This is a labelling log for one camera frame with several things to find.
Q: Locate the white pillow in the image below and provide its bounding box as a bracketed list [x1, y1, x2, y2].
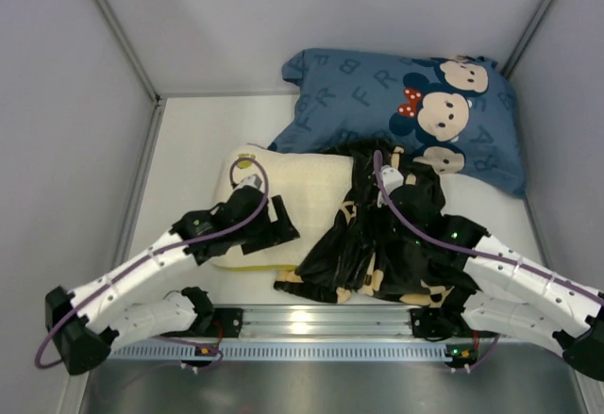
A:
[210, 145, 353, 271]

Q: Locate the black floral plush pillowcase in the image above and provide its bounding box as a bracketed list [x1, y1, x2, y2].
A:
[274, 139, 488, 306]

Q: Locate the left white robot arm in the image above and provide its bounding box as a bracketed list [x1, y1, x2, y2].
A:
[44, 186, 300, 375]

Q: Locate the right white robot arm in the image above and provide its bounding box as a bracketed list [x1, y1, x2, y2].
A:
[377, 187, 603, 381]

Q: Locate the blue cartoon print pillow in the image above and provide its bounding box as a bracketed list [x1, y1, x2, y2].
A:
[269, 48, 527, 197]

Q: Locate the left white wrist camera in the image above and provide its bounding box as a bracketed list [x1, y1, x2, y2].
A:
[234, 174, 263, 192]

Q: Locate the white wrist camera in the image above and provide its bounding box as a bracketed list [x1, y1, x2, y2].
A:
[234, 174, 263, 192]
[377, 165, 405, 207]

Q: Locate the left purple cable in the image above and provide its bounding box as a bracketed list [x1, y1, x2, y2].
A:
[34, 157, 271, 369]

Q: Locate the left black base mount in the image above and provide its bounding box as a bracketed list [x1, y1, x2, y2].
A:
[206, 307, 243, 339]

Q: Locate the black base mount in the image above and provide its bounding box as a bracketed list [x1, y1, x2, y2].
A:
[409, 308, 453, 341]
[206, 307, 243, 339]

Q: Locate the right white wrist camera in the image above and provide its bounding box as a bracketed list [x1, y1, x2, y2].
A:
[377, 165, 405, 207]

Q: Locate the aluminium mounting rail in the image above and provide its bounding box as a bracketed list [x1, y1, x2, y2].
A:
[112, 301, 589, 343]

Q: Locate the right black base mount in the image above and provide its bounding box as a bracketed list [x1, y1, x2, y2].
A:
[409, 308, 453, 341]

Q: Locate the perforated cable duct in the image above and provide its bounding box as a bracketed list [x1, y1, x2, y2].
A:
[109, 340, 476, 362]

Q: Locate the left aluminium frame post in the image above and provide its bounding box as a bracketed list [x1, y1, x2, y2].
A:
[92, 0, 161, 105]

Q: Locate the aluminium frame post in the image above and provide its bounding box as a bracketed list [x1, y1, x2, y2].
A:
[92, 0, 161, 105]
[501, 0, 556, 79]

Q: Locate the right aluminium frame post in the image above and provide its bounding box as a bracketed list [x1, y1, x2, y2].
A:
[501, 0, 556, 79]

